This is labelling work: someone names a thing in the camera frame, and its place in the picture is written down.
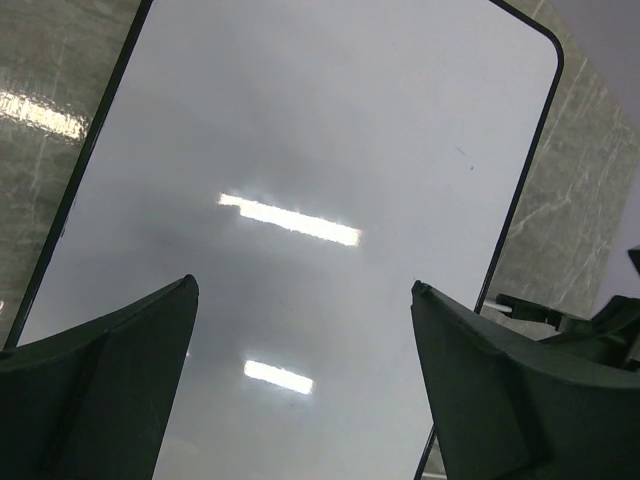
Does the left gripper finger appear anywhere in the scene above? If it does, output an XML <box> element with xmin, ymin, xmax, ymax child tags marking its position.
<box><xmin>1</xmin><ymin>275</ymin><xmax>199</xmax><ymax>479</ymax></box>

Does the white whiteboard black frame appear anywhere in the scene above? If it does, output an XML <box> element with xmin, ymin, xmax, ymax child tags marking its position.
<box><xmin>9</xmin><ymin>1</ymin><xmax>563</xmax><ymax>479</ymax></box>

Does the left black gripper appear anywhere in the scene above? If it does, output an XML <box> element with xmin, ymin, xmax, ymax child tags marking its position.
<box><xmin>411</xmin><ymin>282</ymin><xmax>639</xmax><ymax>479</ymax></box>

